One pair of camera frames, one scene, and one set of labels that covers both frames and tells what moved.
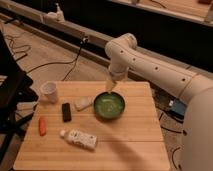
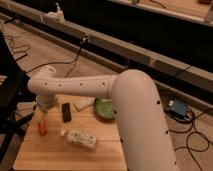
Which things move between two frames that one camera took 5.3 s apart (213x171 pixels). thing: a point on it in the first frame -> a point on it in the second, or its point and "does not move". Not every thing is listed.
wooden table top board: x=90 y=127 does not move
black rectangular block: x=66 y=110 does not move
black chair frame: x=13 y=91 does not move
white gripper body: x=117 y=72 -> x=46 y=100
